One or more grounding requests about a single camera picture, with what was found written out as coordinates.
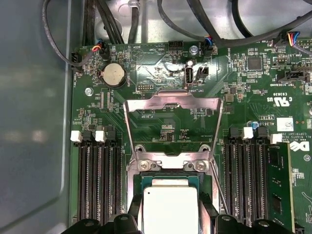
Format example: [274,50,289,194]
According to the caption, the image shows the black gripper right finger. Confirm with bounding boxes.
[198,191,297,234]

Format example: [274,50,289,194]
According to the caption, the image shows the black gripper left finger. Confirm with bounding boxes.
[65,194,143,234]

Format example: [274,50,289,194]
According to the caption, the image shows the metal wire locking lever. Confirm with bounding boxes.
[209,160,231,216]

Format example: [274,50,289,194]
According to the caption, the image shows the CPU with silver top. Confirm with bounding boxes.
[140,172,203,234]

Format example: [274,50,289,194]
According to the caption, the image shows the metal socket cover frame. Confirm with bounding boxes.
[123,89,224,170]

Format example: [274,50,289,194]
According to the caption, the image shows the black RAM slot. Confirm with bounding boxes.
[107,130,123,218]
[223,126,241,220]
[84,131,98,221]
[95,130,109,221]
[253,126,269,220]
[236,126,254,227]
[70,131,86,220]

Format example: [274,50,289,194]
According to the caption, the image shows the green RAM stick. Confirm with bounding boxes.
[267,141,294,234]

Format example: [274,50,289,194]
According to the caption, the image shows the white label sticker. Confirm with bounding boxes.
[276,117,295,132]

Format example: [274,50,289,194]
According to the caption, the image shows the green motherboard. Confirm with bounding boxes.
[69,36,312,234]

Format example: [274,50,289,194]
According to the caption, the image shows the silver coin battery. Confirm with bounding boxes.
[103,62,126,87]

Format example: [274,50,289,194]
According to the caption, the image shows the internal USB port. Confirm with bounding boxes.
[184,66,196,90]

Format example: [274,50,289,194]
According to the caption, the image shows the black open PC case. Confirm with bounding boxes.
[0,0,312,234]

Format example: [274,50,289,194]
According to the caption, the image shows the square black chip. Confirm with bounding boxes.
[247,56,263,71]

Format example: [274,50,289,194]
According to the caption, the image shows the fan connector coloured wires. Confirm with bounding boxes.
[204,36,218,57]
[90,39,109,61]
[273,31,300,48]

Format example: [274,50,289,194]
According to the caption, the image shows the thick black cable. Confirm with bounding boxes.
[186,0,312,49]

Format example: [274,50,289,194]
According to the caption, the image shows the black cable with clear clip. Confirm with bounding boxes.
[126,0,141,45]

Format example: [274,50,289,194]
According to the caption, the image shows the thin black cable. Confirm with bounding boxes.
[40,0,85,74]

